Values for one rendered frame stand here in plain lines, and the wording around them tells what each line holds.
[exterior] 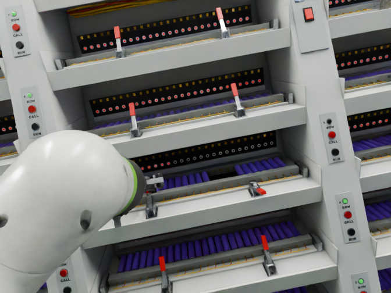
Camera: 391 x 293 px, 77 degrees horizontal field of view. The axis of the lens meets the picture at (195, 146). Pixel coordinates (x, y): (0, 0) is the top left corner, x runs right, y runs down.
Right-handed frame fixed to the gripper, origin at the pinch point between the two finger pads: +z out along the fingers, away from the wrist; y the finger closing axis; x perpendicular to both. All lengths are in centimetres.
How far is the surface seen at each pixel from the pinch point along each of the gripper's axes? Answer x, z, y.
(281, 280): -28.6, 4.8, 28.6
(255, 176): -2.6, 5.9, 28.4
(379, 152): -3, 7, 63
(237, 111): 13.5, -2.7, 25.8
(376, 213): -20, 14, 63
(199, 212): -8.6, 1.2, 12.0
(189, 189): -2.7, 6.3, 10.5
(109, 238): -10.5, 2.3, -10.9
